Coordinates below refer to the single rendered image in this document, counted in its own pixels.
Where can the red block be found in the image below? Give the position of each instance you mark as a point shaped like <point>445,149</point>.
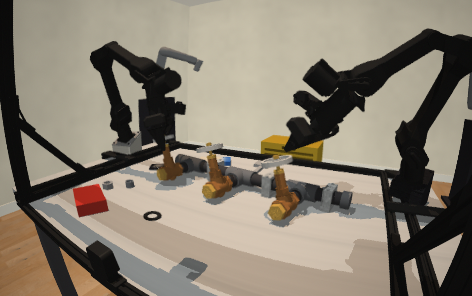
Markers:
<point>90,200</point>

